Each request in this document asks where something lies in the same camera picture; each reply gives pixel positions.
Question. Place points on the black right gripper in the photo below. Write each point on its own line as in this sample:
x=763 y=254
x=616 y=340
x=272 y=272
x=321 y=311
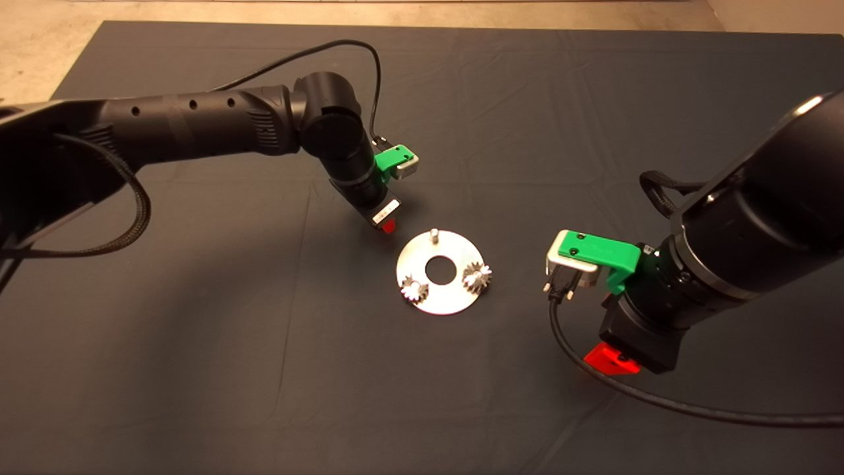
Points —
x=638 y=338

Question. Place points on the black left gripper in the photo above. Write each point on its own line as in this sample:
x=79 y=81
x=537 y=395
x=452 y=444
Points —
x=376 y=206

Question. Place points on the small steel planetary gear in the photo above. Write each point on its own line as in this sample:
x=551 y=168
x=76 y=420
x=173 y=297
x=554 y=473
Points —
x=476 y=277
x=414 y=289

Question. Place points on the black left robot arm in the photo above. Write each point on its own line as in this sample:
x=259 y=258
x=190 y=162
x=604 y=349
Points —
x=198 y=125

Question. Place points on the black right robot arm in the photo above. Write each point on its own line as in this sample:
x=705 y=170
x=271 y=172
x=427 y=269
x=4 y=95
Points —
x=758 y=218

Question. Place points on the round metal carrier plate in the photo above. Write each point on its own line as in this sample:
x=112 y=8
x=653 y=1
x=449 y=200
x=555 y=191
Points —
x=442 y=297

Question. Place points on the dark grey table cloth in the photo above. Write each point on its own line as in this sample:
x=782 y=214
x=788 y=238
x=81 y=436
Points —
x=527 y=396

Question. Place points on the green left camera mount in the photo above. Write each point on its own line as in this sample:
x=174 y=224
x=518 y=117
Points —
x=390 y=158

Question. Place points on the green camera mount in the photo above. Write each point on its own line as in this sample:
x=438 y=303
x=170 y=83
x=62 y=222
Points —
x=390 y=158
x=597 y=249

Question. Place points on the silver right camera box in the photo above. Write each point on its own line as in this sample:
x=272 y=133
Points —
x=568 y=265

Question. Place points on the green right camera mount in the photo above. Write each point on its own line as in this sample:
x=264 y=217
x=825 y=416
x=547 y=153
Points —
x=597 y=249

